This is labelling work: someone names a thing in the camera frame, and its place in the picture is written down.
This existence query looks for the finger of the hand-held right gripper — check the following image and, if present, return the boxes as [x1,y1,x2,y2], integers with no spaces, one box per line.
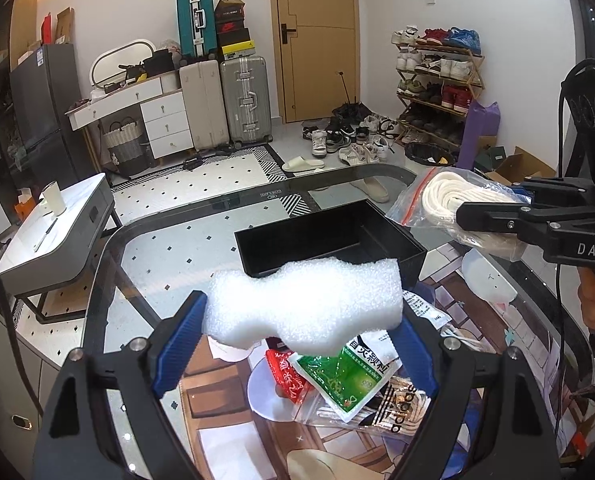
[455,200,595,249]
[520,176,595,209]

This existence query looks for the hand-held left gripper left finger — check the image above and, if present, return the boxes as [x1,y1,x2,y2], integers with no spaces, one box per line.
[32,290,213,480]

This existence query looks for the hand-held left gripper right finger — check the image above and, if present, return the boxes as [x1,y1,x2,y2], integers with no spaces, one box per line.
[392,305,563,480]

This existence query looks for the white printed packet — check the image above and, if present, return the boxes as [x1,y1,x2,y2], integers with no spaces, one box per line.
[402,287,451,333]

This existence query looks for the clear bag of white rope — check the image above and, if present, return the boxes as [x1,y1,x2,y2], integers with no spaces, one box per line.
[386,167,533,261]

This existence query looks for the green white packet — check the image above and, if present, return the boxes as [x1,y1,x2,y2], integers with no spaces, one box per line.
[290,335,403,423]

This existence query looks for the white foam piece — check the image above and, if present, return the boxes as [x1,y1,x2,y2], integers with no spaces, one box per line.
[205,256,405,356]

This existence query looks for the black rectangular box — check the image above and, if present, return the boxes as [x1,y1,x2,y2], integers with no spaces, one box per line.
[234,199,428,291]

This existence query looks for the brown cardboard box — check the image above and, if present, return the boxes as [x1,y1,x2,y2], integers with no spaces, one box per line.
[482,146,558,183]

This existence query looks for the adidas clear bag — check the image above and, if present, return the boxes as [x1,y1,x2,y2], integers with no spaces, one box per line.
[317,375,433,436]

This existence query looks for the dark green box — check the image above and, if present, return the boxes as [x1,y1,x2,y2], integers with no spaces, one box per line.
[475,145,508,173]

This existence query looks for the purple rolled mat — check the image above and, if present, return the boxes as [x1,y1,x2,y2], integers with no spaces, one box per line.
[455,100,501,171]

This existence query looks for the black round basket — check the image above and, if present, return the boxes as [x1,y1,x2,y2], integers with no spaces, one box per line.
[405,141,454,167]

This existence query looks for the printed cartoon table mat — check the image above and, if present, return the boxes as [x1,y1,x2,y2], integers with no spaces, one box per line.
[178,240,595,480]

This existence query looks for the red plastic packet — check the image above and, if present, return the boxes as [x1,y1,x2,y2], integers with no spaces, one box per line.
[265,347,318,411]

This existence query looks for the wooden shoe rack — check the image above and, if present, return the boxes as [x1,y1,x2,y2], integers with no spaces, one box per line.
[395,42,485,148]

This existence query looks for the pile of loose sneakers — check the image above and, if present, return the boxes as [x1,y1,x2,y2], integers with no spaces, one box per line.
[301,114,403,166]

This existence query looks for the rows of racked shoes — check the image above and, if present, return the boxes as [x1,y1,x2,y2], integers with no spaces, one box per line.
[391,25,483,146]

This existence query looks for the black white patterned rug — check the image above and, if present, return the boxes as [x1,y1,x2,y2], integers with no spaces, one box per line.
[110,144,313,221]

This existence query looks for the grey side table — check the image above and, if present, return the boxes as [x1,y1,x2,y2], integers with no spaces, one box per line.
[0,172,123,323]

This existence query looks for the black umbrella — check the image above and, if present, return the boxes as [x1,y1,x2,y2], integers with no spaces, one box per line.
[330,72,371,121]

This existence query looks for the grey cabinet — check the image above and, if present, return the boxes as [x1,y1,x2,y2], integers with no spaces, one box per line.
[0,305,58,461]

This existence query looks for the white paper roll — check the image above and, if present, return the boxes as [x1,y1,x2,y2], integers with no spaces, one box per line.
[40,180,67,216]

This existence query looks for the woven wicker basket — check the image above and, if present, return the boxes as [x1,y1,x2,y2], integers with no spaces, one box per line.
[102,116,154,178]

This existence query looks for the white dresser with drawers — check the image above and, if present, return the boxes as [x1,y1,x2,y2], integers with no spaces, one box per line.
[66,72,194,181]

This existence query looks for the wooden door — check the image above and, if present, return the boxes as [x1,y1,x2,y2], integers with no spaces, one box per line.
[269,0,358,123]

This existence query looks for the beige suitcase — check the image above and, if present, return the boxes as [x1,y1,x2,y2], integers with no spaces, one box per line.
[179,59,231,152]

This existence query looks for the silver suitcase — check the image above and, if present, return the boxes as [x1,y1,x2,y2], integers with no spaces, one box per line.
[220,55,273,145]

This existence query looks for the dark grey fridge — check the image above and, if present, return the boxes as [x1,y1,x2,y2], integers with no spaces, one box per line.
[10,42,96,186]

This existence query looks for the black handbag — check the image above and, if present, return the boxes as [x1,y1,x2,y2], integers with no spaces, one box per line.
[144,51,174,77]

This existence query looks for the white oval mirror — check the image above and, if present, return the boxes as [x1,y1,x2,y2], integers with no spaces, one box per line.
[88,38,157,88]

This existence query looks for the plain black shoe box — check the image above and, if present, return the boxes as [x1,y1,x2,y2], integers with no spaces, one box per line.
[218,29,252,47]

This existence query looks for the teal suitcase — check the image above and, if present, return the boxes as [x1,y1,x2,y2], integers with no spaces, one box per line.
[176,0,217,60]

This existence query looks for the black shoe box red logo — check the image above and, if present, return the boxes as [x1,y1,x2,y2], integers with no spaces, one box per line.
[216,9,249,35]

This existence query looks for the flat cardboard pieces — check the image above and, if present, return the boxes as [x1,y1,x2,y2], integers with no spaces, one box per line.
[55,7,76,46]

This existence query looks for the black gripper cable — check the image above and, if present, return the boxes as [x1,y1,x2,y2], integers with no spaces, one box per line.
[555,59,595,461]

